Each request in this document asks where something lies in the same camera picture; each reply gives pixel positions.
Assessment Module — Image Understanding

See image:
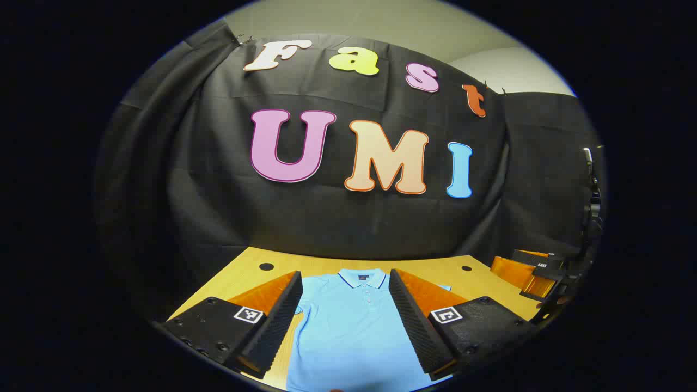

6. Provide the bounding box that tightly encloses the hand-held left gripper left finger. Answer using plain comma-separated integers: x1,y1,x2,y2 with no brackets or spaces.
155,271,304,380

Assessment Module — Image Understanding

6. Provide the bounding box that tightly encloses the black backdrop cloth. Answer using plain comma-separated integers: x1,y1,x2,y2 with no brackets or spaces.
93,22,605,327

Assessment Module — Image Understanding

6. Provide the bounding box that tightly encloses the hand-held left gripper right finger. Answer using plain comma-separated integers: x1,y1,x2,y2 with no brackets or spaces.
388,268,537,382

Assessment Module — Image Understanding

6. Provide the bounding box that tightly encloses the light blue polo T-shirt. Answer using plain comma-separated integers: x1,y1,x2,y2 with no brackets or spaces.
285,268,453,392

